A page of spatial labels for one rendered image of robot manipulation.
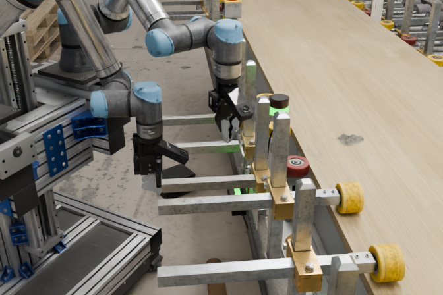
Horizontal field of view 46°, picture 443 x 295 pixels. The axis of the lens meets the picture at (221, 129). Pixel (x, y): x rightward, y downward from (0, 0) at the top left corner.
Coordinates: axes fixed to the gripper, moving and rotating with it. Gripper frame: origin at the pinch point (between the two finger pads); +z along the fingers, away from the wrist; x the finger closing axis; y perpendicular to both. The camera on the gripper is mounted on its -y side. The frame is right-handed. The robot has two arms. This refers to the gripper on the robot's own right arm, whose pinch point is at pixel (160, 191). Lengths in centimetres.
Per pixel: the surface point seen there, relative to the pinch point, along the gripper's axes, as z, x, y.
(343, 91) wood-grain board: -8, -53, -74
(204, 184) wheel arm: -3.1, 1.5, -13.3
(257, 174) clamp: -4.9, 0.1, -29.8
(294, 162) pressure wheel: -8.6, 0.5, -40.9
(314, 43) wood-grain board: -8, -117, -78
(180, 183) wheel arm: -3.6, 1.3, -6.1
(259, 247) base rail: 12.1, 13.8, -28.9
